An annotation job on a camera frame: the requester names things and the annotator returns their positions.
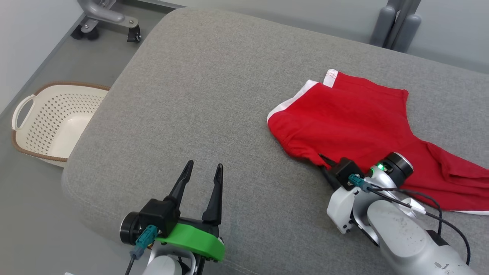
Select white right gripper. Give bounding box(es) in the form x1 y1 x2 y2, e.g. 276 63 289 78
319 154 369 234

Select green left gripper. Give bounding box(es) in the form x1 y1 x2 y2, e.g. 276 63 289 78
155 160 226 262

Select red shorts with white stripe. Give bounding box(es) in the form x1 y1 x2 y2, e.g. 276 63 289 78
267 69 489 215

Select cream perforated laundry basket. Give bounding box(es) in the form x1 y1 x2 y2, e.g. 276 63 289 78
11 81 110 168

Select grey wheeled stand base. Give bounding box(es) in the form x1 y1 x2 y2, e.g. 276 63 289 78
71 0 142 43

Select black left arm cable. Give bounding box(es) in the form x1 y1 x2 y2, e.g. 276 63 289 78
125 248 144 275

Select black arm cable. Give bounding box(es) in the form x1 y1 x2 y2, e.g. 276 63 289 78
125 248 144 275
367 183 471 266

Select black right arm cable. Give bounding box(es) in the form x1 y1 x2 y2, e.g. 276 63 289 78
367 183 471 266

